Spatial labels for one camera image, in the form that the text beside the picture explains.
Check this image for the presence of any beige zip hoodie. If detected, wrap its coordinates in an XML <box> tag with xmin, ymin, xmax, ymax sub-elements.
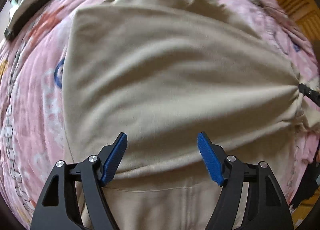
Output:
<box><xmin>62</xmin><ymin>0</ymin><xmax>319</xmax><ymax>229</ymax></box>

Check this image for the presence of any pink patterned bed quilt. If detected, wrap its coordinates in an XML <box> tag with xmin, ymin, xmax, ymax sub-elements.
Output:
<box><xmin>1</xmin><ymin>0</ymin><xmax>319</xmax><ymax>228</ymax></box>

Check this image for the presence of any black charging cable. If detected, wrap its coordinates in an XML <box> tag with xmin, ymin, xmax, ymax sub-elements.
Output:
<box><xmin>240</xmin><ymin>0</ymin><xmax>296</xmax><ymax>18</ymax></box>

